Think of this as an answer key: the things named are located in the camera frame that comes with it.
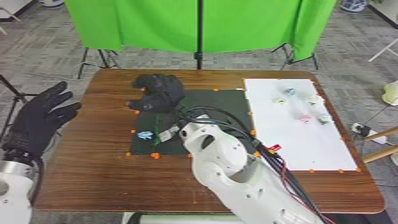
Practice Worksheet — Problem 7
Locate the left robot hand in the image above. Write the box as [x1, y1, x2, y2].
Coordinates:
[2, 80, 84, 165]

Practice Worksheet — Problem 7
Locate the black tripod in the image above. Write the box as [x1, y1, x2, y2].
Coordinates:
[0, 74, 31, 136]

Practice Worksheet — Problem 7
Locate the dark mat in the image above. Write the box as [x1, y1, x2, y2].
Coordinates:
[129, 88, 258, 157]

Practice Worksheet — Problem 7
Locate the pale grey bar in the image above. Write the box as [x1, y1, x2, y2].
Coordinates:
[121, 212, 240, 224]

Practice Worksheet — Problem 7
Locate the black stand pole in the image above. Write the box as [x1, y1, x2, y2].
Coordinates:
[192, 0, 207, 70]

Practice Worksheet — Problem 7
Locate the white sheet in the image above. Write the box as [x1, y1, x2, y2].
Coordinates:
[242, 78, 363, 173]

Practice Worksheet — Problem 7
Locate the pink flower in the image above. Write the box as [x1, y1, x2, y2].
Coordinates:
[297, 114, 317, 124]

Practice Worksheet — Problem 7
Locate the white power strip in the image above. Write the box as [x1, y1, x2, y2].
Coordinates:
[349, 122, 374, 138]

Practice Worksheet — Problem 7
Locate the wooden chair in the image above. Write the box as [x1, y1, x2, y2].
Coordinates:
[361, 125, 398, 165]

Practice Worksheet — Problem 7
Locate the black cable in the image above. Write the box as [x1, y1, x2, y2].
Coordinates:
[175, 105, 264, 141]

